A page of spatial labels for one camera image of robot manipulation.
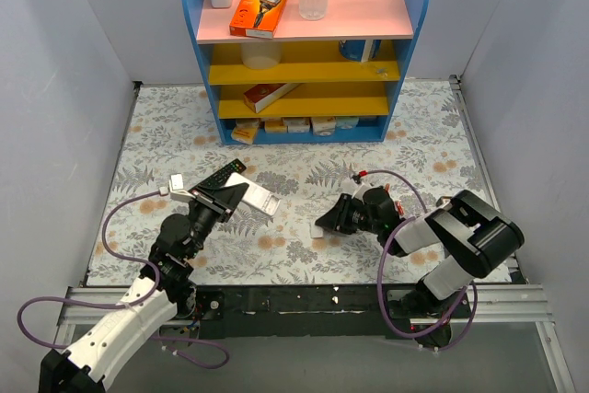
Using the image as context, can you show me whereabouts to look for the white battery cover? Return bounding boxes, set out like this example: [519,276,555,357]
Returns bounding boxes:
[310,225,324,239]

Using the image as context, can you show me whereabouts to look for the white remote control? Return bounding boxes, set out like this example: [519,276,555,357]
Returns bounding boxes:
[226,172,281,217]

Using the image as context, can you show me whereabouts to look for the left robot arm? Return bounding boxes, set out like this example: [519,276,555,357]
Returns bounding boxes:
[39,184,248,392]

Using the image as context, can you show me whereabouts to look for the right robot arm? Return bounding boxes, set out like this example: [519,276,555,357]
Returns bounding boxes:
[315,187,525,318]

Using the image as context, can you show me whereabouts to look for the black remote control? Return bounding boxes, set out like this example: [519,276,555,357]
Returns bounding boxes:
[198,158,247,189]

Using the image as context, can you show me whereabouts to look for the yellow small box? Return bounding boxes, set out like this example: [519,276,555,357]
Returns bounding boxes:
[231,119,260,144]

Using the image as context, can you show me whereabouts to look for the floral table mat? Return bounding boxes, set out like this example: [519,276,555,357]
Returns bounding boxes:
[86,81,485,286]

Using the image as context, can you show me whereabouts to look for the light blue small box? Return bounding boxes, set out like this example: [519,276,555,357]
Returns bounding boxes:
[336,116,359,130]

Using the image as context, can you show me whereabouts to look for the red white long box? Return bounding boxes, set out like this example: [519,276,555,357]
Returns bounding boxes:
[243,83,299,113]

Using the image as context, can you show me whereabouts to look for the blue shelf unit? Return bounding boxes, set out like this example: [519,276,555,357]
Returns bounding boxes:
[181,0,429,144]

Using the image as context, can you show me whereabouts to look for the small clear object on shelf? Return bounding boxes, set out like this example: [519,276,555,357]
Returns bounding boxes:
[375,68,388,77]

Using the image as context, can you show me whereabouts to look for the white plastic cup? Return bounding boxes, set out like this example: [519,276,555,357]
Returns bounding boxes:
[240,41,283,70]

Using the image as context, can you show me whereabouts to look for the blue white can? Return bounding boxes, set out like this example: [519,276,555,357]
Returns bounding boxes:
[339,40,381,63]

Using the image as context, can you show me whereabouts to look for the orange razor box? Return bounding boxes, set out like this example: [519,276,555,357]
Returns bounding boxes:
[229,0,287,39]

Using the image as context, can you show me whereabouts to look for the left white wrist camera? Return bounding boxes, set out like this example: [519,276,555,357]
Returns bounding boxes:
[158,174,196,203]

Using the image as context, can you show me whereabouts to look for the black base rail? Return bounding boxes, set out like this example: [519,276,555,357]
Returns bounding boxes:
[183,283,475,339]

